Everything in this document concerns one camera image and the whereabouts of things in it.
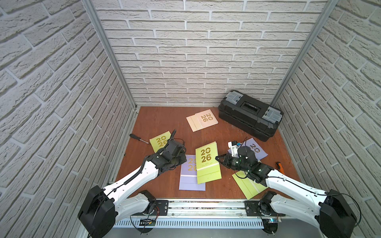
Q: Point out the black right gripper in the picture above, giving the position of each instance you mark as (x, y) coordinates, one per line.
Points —
(226, 157)

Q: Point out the green 2026 desk calendar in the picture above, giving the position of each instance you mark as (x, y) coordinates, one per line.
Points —
(207, 167)

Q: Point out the purple 2026 desk calendar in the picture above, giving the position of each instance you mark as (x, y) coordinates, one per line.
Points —
(188, 176)

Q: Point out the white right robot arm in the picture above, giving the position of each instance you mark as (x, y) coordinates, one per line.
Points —
(326, 210)

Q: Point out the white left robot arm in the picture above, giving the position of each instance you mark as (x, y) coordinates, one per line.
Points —
(103, 207)

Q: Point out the pink 2026 desk calendar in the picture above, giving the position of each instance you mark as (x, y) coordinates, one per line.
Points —
(202, 120)

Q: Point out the black plastic toolbox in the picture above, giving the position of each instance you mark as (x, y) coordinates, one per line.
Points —
(250, 115)

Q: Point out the orange utility knife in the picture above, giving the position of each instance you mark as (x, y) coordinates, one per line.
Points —
(280, 167)

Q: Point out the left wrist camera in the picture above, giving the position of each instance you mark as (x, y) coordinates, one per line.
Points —
(173, 148)

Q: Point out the black handled screwdriver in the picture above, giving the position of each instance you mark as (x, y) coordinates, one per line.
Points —
(138, 138)

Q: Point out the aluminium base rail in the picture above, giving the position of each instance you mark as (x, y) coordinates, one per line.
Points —
(199, 214)

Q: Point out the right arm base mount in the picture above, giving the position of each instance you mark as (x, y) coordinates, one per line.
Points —
(262, 208)

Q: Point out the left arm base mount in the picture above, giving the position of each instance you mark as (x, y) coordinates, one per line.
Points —
(155, 209)

